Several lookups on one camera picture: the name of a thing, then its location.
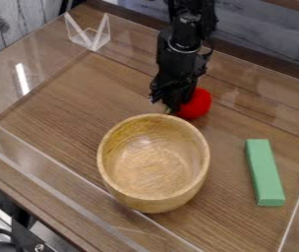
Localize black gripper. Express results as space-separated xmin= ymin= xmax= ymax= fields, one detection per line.
xmin=150 ymin=29 xmax=212 ymax=113

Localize red felt fruit green leaves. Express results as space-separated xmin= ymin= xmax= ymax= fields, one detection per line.
xmin=174 ymin=88 xmax=212 ymax=120

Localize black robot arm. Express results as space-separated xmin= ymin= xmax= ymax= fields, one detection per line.
xmin=150 ymin=0 xmax=218 ymax=113

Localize wooden bowl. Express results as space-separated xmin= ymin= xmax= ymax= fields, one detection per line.
xmin=97 ymin=113 xmax=210 ymax=214

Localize clear acrylic tray walls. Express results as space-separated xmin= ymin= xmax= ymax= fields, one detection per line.
xmin=0 ymin=18 xmax=299 ymax=252

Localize green rectangular block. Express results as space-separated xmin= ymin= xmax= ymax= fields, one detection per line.
xmin=246 ymin=139 xmax=286 ymax=207

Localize clear acrylic corner bracket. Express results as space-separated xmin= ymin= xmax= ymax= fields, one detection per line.
xmin=64 ymin=13 xmax=112 ymax=52

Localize black camera mount with cable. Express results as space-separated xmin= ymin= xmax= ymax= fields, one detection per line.
xmin=0 ymin=220 xmax=57 ymax=252

